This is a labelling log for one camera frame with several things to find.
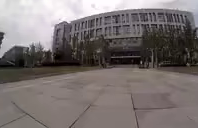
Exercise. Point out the grey stone slab plaza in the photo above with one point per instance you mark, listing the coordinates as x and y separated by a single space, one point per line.
113 86

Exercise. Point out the large curved pale building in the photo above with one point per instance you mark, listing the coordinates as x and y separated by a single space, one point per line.
127 23

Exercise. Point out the row of trees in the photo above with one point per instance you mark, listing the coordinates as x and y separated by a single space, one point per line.
153 43

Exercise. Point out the group of bare trees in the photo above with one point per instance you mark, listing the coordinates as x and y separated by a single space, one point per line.
37 56

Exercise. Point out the grass strip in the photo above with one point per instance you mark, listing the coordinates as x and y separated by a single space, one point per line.
193 70
20 74

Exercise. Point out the low grey building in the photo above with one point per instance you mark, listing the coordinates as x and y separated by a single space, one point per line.
14 53

